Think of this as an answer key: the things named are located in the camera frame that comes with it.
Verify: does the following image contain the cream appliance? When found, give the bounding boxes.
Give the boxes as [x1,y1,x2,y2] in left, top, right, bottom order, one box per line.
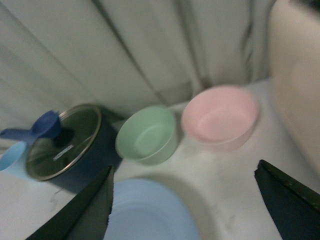
[268,0,320,173]

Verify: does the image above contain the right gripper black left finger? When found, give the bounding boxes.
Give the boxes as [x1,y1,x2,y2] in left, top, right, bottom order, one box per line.
[27,166,114,240]

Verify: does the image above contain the light blue plastic plate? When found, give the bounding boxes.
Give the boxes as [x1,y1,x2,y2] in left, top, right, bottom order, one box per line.
[104,179,201,240]

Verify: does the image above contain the light blue plastic cup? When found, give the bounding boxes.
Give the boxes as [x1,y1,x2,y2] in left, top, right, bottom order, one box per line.
[0,141,31,180]

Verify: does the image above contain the green plastic bowl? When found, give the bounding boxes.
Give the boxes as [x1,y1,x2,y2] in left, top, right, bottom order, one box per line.
[115,105,179,166]

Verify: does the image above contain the grey curtain backdrop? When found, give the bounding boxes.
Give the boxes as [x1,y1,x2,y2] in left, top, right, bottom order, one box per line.
[0,0,274,129]

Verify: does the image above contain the dark blue saucepan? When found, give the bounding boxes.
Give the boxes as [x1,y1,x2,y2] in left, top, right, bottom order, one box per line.
[0,104,122,193]

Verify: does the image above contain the glass lid with blue knob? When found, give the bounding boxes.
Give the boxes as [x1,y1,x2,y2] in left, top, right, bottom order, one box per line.
[25,104,103,181]

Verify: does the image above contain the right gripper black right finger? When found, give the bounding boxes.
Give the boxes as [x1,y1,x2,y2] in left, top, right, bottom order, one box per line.
[254,159,320,240]

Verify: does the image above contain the pink plastic bowl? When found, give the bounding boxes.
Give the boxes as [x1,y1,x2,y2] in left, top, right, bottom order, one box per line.
[181,85,260,152]

